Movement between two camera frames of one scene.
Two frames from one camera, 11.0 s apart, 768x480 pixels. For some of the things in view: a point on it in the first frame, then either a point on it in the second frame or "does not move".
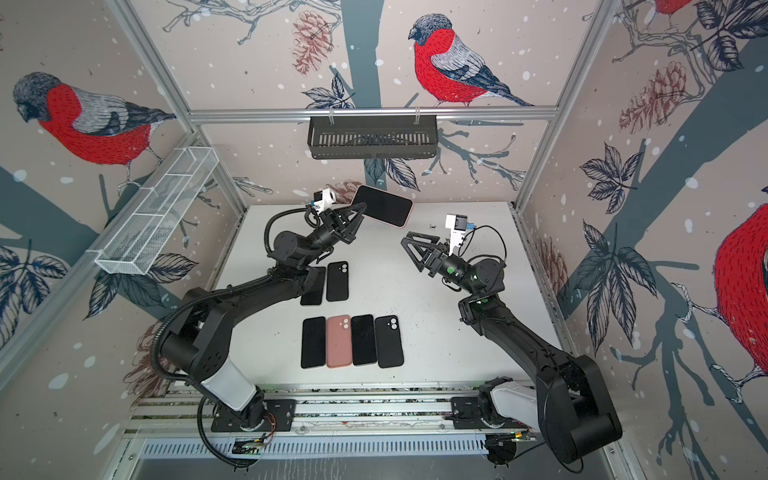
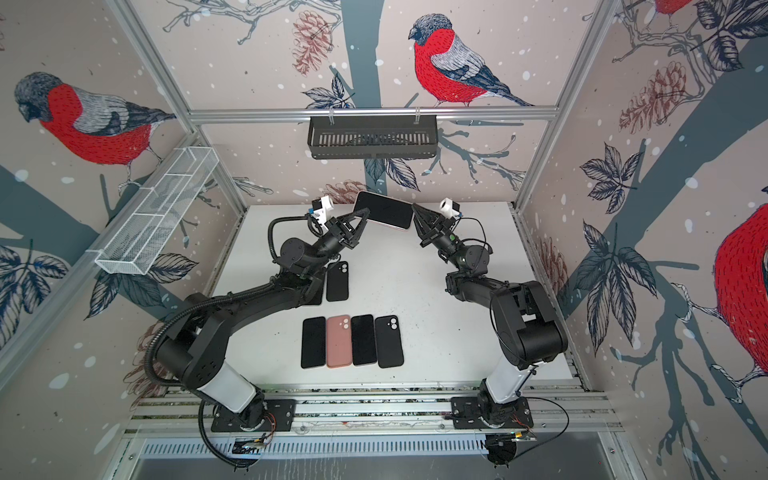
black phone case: [337, 284] does not move
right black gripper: [440, 264] -> [441, 237]
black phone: [363, 340] does not move
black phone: [313, 351] does not move
